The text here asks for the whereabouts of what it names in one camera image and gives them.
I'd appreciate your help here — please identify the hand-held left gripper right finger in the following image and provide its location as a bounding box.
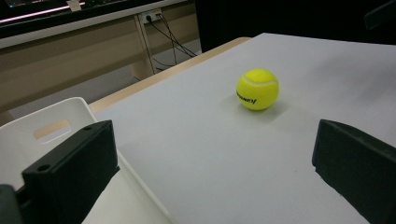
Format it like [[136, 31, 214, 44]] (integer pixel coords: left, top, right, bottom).
[[312, 119, 396, 224]]

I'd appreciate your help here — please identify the black cable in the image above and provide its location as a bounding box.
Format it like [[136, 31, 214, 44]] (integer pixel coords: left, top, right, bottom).
[[145, 17, 177, 75], [157, 12, 198, 59]]

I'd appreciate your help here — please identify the beige wooden desk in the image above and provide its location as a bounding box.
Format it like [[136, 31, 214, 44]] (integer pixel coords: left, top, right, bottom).
[[0, 0, 200, 115]]

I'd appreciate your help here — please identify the white foam board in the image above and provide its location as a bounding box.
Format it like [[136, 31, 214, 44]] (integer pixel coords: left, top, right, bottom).
[[81, 32, 396, 224]]

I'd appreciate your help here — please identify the white power strip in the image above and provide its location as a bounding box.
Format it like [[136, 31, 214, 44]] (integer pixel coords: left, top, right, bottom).
[[141, 8, 163, 24]]

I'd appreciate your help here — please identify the yellow tennis ball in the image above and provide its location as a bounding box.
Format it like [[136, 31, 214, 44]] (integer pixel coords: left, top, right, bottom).
[[235, 67, 280, 112]]

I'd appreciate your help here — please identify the black curtain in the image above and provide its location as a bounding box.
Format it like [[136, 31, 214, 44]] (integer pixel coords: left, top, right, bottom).
[[194, 0, 396, 53]]

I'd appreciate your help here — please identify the white plastic bin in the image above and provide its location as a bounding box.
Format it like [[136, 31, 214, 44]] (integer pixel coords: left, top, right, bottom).
[[0, 96, 174, 224]]

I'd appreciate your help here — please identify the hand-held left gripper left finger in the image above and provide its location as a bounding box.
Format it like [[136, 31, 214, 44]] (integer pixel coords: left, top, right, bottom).
[[21, 119, 120, 224]]

